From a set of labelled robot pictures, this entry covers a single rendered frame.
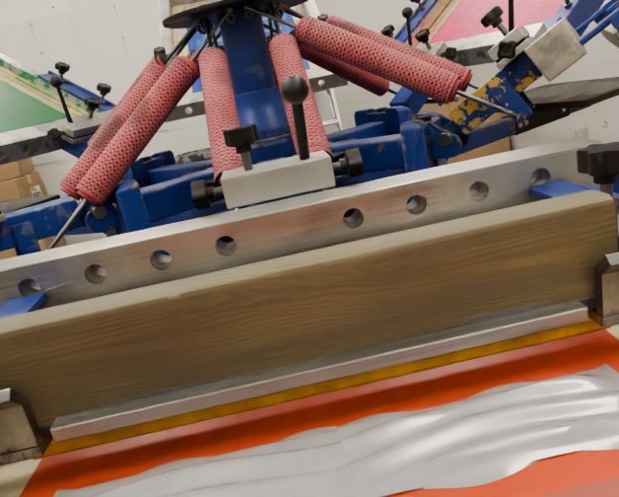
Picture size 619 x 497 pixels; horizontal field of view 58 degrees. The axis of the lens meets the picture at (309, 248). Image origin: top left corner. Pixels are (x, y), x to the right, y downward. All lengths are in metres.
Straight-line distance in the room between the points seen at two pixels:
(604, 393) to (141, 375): 0.28
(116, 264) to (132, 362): 0.24
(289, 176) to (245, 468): 0.36
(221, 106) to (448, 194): 0.42
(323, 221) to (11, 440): 0.34
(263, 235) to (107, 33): 4.07
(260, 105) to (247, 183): 0.52
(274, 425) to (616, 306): 0.24
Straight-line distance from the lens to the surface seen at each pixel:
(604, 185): 0.55
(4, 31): 4.80
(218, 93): 0.91
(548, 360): 0.42
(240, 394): 0.36
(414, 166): 1.00
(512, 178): 0.63
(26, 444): 0.40
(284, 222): 0.57
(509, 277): 0.38
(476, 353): 0.40
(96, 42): 4.61
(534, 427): 0.35
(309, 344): 0.36
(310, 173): 0.62
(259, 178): 0.62
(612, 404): 0.37
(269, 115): 1.12
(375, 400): 0.39
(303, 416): 0.39
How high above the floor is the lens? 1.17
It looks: 18 degrees down
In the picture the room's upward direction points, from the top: 12 degrees counter-clockwise
